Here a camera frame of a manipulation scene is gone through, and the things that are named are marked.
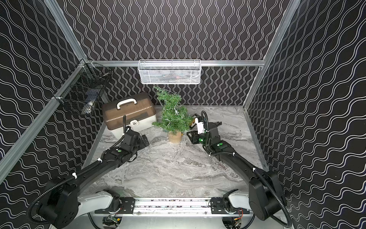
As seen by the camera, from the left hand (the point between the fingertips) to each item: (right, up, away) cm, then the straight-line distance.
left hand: (141, 138), depth 86 cm
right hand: (+29, +4, -3) cm, 30 cm away
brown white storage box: (-2, +17, +4) cm, 17 cm away
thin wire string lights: (+22, +16, -10) cm, 29 cm away
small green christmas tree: (+21, +11, -8) cm, 25 cm away
